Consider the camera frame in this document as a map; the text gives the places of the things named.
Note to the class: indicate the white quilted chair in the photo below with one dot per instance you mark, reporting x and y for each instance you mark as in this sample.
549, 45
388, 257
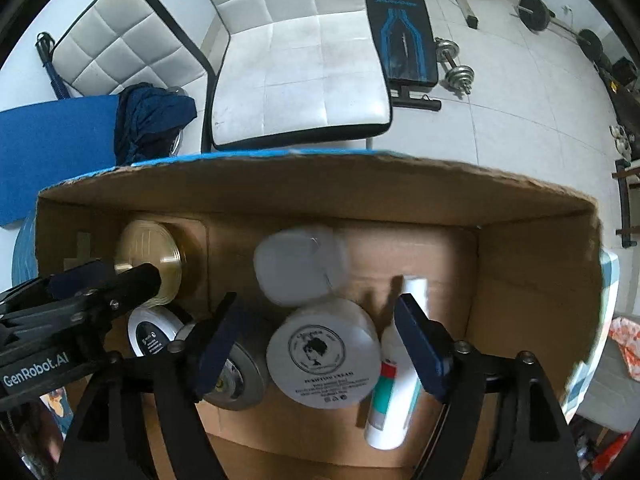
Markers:
300, 60
125, 35

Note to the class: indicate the dark blue cloth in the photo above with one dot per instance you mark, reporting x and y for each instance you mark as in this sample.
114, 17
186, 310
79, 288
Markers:
150, 120

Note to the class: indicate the white cream jar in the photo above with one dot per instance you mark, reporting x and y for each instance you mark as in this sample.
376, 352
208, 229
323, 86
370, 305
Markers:
320, 355

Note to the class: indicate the cardboard box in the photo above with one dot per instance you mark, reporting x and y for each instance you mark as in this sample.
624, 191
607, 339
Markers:
525, 270

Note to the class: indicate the small black box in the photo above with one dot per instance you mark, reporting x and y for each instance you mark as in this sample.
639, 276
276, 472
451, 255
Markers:
625, 71

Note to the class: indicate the pair of light shoes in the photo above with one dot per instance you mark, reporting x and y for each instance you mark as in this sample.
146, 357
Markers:
622, 137

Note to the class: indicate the small translucent white cup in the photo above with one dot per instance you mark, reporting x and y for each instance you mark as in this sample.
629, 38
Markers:
331, 247

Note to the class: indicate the black-lid round jar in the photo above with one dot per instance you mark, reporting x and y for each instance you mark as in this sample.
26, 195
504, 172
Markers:
152, 334

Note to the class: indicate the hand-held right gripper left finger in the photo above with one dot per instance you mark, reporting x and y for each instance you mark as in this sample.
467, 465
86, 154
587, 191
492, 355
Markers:
216, 355

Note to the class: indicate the silver round tin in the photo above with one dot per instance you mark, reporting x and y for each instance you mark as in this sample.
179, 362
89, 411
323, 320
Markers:
245, 375

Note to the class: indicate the black folded umbrella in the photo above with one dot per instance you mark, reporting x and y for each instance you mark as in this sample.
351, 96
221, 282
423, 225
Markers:
50, 65

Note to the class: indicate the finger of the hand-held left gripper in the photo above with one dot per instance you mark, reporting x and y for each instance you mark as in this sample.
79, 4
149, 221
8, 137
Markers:
82, 276
135, 285

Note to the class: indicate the white tube with green label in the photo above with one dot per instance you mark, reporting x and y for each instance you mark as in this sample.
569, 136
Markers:
392, 410

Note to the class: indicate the orange floral cloth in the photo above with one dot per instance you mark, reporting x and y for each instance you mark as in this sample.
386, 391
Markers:
627, 347

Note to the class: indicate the gold round tin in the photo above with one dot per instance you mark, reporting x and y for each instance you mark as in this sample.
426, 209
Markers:
150, 245

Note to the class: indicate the wooden chair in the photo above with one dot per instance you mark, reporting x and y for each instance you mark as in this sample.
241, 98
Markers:
625, 200

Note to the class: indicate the chrome dumbbell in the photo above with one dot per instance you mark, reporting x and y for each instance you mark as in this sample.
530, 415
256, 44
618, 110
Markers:
457, 72

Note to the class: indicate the white earbud case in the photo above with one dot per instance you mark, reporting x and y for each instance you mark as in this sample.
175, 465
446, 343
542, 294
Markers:
287, 272

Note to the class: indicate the grey upholstered chair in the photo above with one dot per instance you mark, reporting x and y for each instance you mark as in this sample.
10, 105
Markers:
607, 385

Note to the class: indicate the short barbell with black plates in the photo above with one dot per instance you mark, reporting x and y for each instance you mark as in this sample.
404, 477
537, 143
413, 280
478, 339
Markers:
535, 10

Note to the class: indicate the blue foam mat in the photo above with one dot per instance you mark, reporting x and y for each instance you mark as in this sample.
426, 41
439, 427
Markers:
55, 150

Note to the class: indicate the black and blue weight bench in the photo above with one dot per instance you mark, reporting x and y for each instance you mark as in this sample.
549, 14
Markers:
400, 25

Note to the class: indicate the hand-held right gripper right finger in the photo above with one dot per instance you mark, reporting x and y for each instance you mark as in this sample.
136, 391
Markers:
422, 355

